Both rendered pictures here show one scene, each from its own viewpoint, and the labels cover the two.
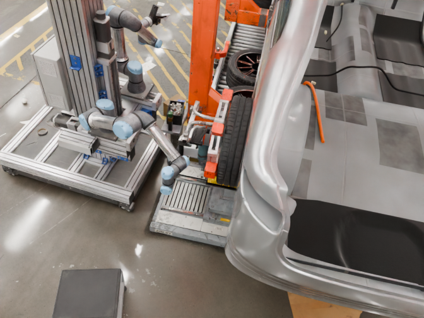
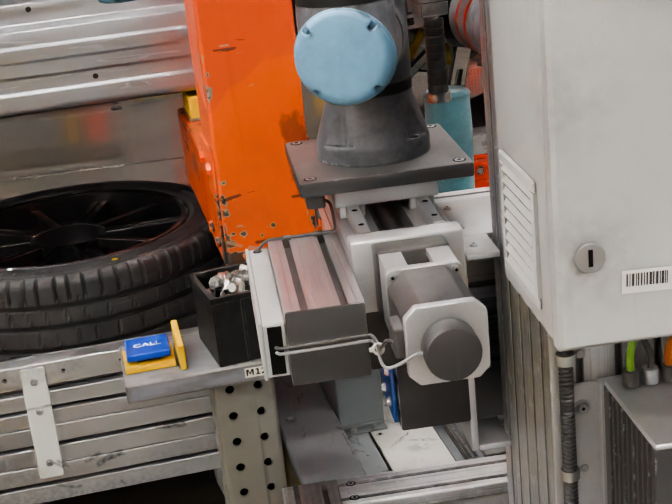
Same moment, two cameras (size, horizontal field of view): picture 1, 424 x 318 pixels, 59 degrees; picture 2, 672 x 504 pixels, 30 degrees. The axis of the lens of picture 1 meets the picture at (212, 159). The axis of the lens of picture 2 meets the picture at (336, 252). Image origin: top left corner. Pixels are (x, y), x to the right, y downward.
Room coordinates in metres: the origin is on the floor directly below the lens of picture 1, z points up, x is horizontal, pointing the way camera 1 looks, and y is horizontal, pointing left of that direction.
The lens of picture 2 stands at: (2.95, 2.24, 1.25)
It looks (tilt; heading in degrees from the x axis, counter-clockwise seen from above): 19 degrees down; 254
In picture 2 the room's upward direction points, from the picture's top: 6 degrees counter-clockwise
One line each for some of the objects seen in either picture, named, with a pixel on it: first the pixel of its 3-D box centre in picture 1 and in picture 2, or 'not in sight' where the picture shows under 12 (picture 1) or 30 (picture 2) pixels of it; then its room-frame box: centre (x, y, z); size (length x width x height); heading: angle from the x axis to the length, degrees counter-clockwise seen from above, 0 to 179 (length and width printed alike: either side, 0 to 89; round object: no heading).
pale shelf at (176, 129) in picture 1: (176, 117); (254, 350); (2.57, 0.38, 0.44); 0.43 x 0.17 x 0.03; 175
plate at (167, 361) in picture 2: not in sight; (149, 358); (2.73, 0.36, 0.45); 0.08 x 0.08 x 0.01; 85
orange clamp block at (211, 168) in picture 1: (210, 170); not in sight; (1.63, 0.00, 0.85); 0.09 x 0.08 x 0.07; 175
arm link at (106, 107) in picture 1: (105, 109); not in sight; (1.94, 0.80, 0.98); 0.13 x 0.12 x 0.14; 147
